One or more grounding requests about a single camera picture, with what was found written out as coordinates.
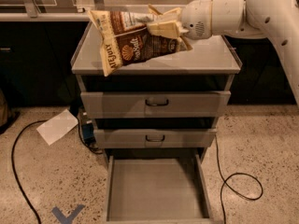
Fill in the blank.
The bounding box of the grey drawer cabinet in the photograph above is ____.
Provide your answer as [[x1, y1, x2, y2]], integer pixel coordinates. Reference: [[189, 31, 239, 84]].
[[70, 4, 243, 161]]

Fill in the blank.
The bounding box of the grey top drawer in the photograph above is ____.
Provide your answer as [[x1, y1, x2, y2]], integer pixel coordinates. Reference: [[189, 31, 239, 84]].
[[81, 91, 231, 119]]

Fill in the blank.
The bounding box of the tan object at left edge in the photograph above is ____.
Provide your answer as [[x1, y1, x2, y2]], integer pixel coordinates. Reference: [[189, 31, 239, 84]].
[[0, 89, 12, 127]]

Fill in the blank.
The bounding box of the white paper sheet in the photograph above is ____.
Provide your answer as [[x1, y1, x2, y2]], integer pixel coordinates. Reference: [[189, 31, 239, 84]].
[[36, 109, 78, 146]]

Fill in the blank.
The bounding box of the grey bottom drawer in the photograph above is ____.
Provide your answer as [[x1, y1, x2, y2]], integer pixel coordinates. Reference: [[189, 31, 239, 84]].
[[103, 156, 214, 224]]

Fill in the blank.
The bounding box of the blue power box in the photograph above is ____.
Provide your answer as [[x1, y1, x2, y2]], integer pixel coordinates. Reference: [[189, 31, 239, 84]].
[[81, 123, 95, 144]]

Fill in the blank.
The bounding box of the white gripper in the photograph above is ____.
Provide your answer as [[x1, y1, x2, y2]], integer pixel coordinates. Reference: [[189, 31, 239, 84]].
[[147, 0, 212, 40]]

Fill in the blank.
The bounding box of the grey middle drawer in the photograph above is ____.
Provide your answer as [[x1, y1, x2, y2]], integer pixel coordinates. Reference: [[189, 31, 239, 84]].
[[93, 129, 216, 148]]

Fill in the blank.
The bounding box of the blue tape floor marker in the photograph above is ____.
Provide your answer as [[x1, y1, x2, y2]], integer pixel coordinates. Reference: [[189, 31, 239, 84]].
[[51, 203, 86, 224]]

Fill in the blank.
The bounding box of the brown chip bag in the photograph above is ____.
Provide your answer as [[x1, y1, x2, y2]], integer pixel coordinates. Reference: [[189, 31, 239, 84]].
[[88, 10, 192, 77]]

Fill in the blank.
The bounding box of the black cable on right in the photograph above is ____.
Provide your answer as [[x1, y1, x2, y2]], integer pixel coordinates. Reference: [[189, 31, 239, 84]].
[[214, 134, 264, 224]]

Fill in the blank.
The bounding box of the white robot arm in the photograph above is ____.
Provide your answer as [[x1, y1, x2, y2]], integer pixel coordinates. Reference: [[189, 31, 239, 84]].
[[147, 0, 299, 104]]

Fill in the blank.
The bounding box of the grey drawer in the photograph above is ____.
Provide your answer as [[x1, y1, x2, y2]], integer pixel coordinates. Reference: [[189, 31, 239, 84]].
[[93, 129, 216, 148], [81, 91, 231, 119], [103, 156, 214, 224]]

